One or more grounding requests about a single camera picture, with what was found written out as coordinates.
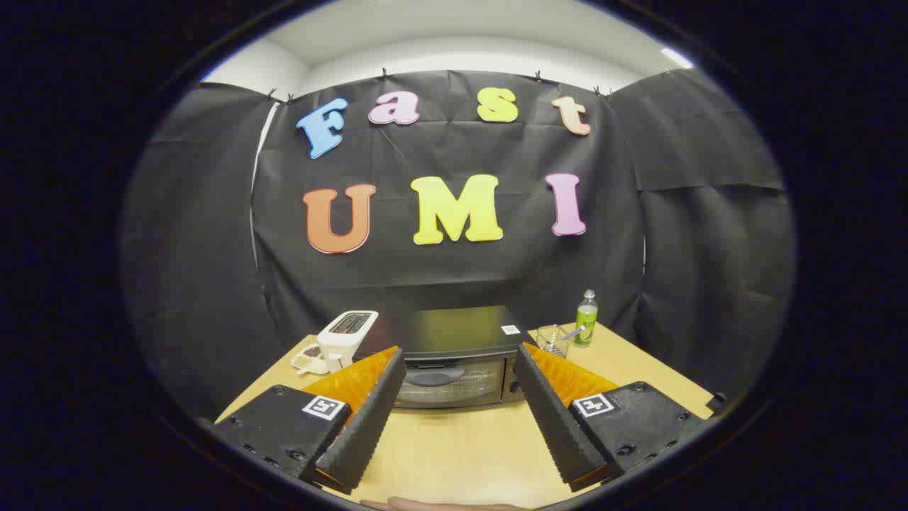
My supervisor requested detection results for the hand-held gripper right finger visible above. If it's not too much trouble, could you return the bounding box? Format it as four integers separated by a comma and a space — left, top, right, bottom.
512, 342, 714, 493

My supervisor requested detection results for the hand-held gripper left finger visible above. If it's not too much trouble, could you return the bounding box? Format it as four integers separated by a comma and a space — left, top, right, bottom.
211, 346, 407, 495

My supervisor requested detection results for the black toaster oven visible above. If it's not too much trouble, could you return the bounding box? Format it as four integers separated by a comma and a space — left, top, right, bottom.
355, 305, 536, 410

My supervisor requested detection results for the white slot toaster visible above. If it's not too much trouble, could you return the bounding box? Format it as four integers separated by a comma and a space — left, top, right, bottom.
316, 310, 380, 375

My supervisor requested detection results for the clear drinking glass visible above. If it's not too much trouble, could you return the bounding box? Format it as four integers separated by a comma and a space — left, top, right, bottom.
536, 324, 574, 360

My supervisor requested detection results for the white power plug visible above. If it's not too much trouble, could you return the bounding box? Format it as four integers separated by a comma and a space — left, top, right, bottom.
291, 343, 331, 376

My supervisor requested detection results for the green drink bottle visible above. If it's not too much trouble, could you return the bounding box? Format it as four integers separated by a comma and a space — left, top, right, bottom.
573, 289, 599, 348

